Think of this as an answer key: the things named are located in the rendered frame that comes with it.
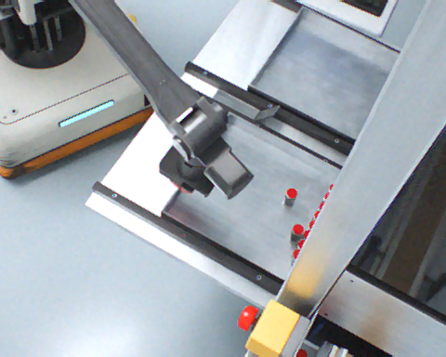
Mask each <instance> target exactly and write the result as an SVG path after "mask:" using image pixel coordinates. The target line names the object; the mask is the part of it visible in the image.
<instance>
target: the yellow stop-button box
mask: <svg viewBox="0 0 446 357"><path fill-rule="evenodd" d="M309 324H310V320H309V319H306V317H304V316H300V315H298V314H297V313H296V312H294V311H291V310H289V309H288V308H287V307H284V306H283V305H282V304H280V303H278V302H276V301H275V300H273V299H272V300H271V301H269V303H267V307H266V308H265V310H264V311H263V312H262V313H261V314H259V316H258V317H257V320H256V322H255V324H254V325H253V328H252V329H251V332H252V333H251V334H250V337H249V340H248V341H247V342H246V344H245V347H246V348H247V349H248V350H250V351H251V352H252V353H255V354H257V355H258V356H260V357H293V356H294V354H295V352H296V349H297V348H298V346H299V344H300V341H301V340H302V338H303V336H304V335H305V332H306V331H307V329H308V327H309Z"/></svg>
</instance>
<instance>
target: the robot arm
mask: <svg viewBox="0 0 446 357"><path fill-rule="evenodd" d="M68 1H69V2H70V3H71V5H72V6H73V7H74V9H75V10H76V11H77V12H78V13H79V15H80V16H81V17H82V18H83V20H85V21H86V24H87V25H89V26H90V29H92V30H93V31H94V33H95V34H96V35H97V36H98V38H99V39H100V40H101V41H102V43H103V44H104V45H106V47H107V48H108V49H109V50H110V52H111V53H112V54H113V55H114V57H115V58H117V59H118V61H119V62H120V63H121V64H122V66H123V67H124V68H125V69H126V71H127V72H128V73H129V74H130V76H131V77H132V78H133V79H134V80H135V82H137V84H138V86H139V87H140V88H141V89H142V91H143V93H144V94H145V95H146V96H147V98H148V100H149V102H150V103H151V106H152V108H153V109H154V111H155V113H156V116H157V117H159V118H160V121H162V122H163V123H164V127H165V128H166V129H167V130H168V131H169V133H170V134H171V135H172V136H173V137H172V138H171V139H172V141H173V145H172V146H171V147H170V148H169V150H168V152H166V153H165V155H164V157H163V158H162V159H161V161H160V163H159V165H158V166H159V173H160V175H163V176H165V177H166V178H167V179H169V181H170V182H171V183H172V184H173V185H175V186H176V187H177V188H178V189H179V190H180V191H181V192H186V193H188V194H192V193H193V192H194V191H195V190H196V191H197V192H200V193H202V194H203V195H204V197H208V196H209V193H210V192H212V190H213V189H214V187H215V186H216V187H217V188H218V189H219V190H220V192H222V194H223V195H224V196H225V197H227V199H228V200H230V199H231V198H232V197H235V196H236V195H237V194H238V193H239V192H241V191H242V190H243V189H244V188H245V187H246V186H247V185H248V184H249V182H250V181H251V180H252V179H253V178H254V175H253V174H252V173H251V172H250V171H249V170H248V169H247V168H246V167H245V165H244V164H243V163H242V162H241V161H240V160H239V159H238V158H237V157H236V156H235V155H234V154H233V153H232V152H231V147H230V145H229V144H228V143H227V142H226V141H225V140H224V139H223V138H222V137H221V135H222V134H223V133H224V132H225V131H227V126H226V124H227V122H228V116H227V113H226V112H225V111H224V110H223V109H222V108H221V106H219V105H218V103H215V102H214V103H213V104H210V103H209V102H208V100H207V99H205V98H204V96H203V97H201V98H200V95H198V94H197V93H196V90H194V89H193V88H192V86H191V85H188V84H187V82H184V81H183V79H181V78H180V77H178V75H177V74H175V73H174V72H173V71H172V70H171V69H170V68H169V67H168V65H167V64H165V62H164V61H163V60H162V59H161V57H160V56H159V55H158V54H157V52H156V51H155V50H154V49H153V48H152V46H151V45H150V44H149V42H148V41H147V40H145V38H144V36H143V35H142V34H141V33H140V32H139V31H138V29H137V28H136V26H135V25H134V24H133V23H132V21H131V20H129V19H128V17H127V16H126V15H125V13H124V12H123V11H122V10H121V8H119V7H118V5H117V4H116V3H115V2H114V0H68ZM189 108H192V111H191V112H189V113H188V114H187V116H184V117H183V118H182V120H181V121H177V119H178V117H179V116H181V115H182V114H183V113H184V112H186V111H187V110H188V109H189Z"/></svg>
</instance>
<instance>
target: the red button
mask: <svg viewBox="0 0 446 357"><path fill-rule="evenodd" d="M257 312H258V309H257V308H256V307H253V306H248V307H246V308H244V310H243V311H242V313H241V315H240V318H239V320H238V326H239V327H240V328H241V329H243V330H244V331H245V332H247V331H248V329H249V327H250V325H251V324H252V325H254V324H255V322H256V320H257V318H255V317H256V316H257Z"/></svg>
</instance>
